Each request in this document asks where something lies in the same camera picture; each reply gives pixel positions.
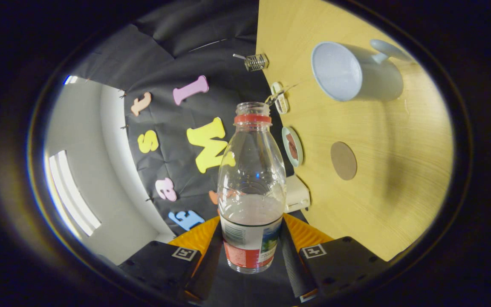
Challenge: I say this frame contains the white cup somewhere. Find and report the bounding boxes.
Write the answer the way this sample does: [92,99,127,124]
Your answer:
[311,39,414,103]

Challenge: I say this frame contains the large ceiling light panel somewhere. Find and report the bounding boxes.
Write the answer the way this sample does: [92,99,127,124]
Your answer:
[49,150,102,237]

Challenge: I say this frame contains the black backdrop cloth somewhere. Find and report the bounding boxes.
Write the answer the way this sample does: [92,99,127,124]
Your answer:
[69,0,310,237]

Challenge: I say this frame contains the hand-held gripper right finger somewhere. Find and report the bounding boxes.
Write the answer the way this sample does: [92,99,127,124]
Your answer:
[280,213,390,304]

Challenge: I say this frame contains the brown food pieces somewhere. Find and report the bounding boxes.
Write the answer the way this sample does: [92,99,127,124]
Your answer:
[286,133,299,161]

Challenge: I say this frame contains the clear juice bottle red label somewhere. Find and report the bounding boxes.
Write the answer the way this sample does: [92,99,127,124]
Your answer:
[217,101,288,274]

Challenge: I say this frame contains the metal wire basket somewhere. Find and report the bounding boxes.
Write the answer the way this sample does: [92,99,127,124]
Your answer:
[244,53,269,72]

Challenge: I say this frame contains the wooden table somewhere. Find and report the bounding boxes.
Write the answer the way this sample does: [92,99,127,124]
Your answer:
[255,0,454,262]

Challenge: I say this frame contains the white divided dish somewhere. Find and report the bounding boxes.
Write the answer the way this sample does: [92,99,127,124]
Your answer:
[270,81,289,115]

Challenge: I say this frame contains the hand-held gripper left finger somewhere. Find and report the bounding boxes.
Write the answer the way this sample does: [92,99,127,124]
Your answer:
[118,215,223,304]

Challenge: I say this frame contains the round brown coaster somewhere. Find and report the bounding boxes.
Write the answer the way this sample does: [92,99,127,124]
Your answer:
[330,141,358,181]

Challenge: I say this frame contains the pale green plate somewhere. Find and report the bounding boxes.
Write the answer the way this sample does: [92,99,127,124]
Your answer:
[281,126,304,168]

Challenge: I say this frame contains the white toaster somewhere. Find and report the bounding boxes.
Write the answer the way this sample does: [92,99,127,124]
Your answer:
[285,174,311,214]

